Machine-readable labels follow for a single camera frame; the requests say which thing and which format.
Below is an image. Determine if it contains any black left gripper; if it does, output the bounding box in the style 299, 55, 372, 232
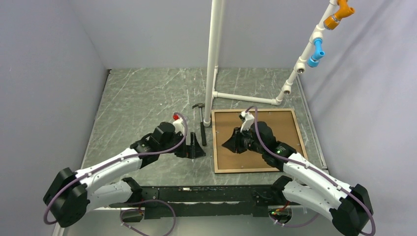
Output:
159, 131, 206, 159

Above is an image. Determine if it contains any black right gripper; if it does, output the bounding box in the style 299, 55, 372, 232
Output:
224, 125, 265, 154

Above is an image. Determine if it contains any black wooden picture frame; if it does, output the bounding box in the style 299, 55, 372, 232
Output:
211, 108, 309, 174

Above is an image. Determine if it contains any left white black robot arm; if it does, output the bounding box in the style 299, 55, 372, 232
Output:
43, 119, 206, 228

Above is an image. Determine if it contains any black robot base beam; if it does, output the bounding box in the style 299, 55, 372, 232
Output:
110, 185, 287, 219

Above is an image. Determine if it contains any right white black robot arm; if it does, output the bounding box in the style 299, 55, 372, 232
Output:
222, 121, 373, 236

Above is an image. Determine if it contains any steel claw hammer black grip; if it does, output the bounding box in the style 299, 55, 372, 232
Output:
192, 103, 207, 146

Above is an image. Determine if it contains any blue pipe fitting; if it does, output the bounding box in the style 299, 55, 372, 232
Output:
307, 38, 326, 68

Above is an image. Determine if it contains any white PVC pipe structure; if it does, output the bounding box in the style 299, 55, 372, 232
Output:
204, 0, 339, 127

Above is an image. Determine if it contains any orange pipe fitting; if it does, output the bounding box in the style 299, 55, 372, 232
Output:
323, 0, 356, 30

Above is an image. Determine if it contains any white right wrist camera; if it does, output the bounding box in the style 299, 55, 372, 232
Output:
239, 111, 255, 133

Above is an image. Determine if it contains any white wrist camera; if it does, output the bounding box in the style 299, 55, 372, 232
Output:
239, 111, 255, 133
172, 114, 185, 135

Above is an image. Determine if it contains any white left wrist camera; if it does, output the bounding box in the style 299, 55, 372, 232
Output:
172, 114, 185, 135

